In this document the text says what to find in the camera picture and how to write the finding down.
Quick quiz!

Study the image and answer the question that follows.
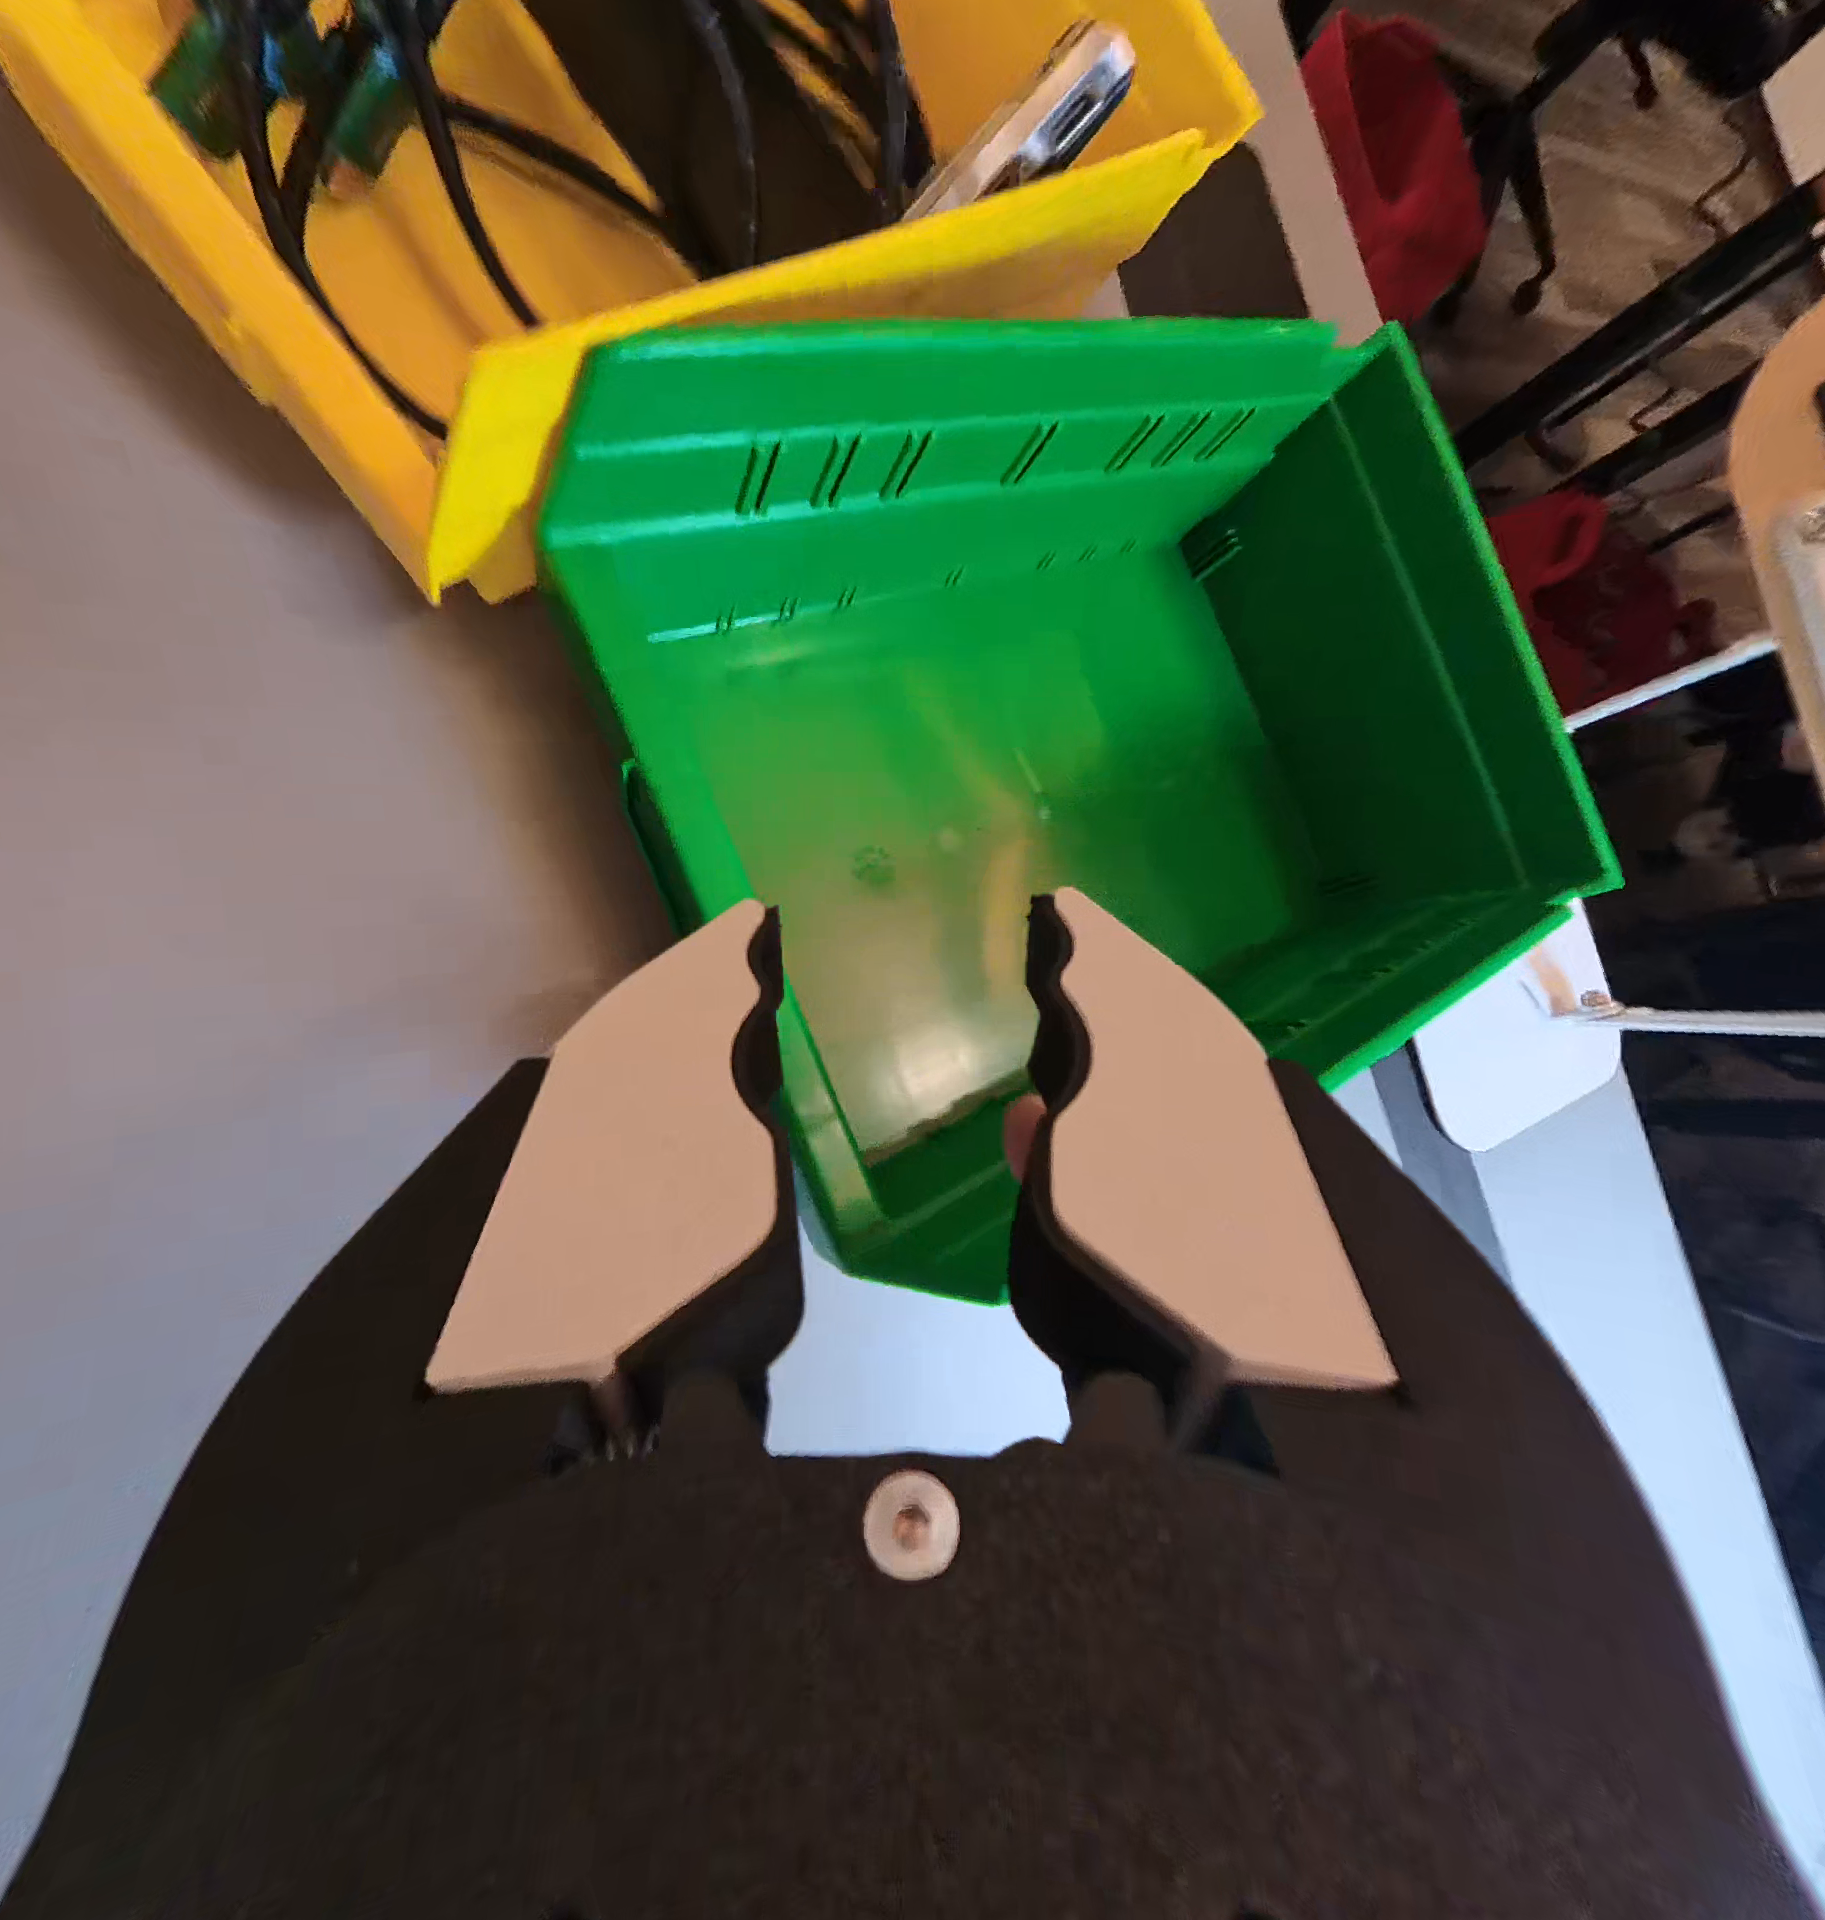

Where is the black HDMI switch box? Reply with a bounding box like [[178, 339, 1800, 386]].
[[907, 17, 1143, 229]]

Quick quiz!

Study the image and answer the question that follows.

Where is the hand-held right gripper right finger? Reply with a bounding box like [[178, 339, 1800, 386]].
[[1002, 889, 1403, 1412]]

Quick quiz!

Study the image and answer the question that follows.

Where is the red chair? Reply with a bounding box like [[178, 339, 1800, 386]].
[[1298, 10, 1492, 326], [1489, 487, 1710, 709]]

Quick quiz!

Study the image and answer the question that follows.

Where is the yellow plastic bin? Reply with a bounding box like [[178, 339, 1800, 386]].
[[0, 0, 1269, 608]]

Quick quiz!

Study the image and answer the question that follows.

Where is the green plastic bin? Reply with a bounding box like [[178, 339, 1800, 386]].
[[538, 317, 1624, 1302]]

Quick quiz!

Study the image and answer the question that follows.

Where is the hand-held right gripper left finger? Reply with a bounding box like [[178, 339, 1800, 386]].
[[427, 900, 809, 1406]]

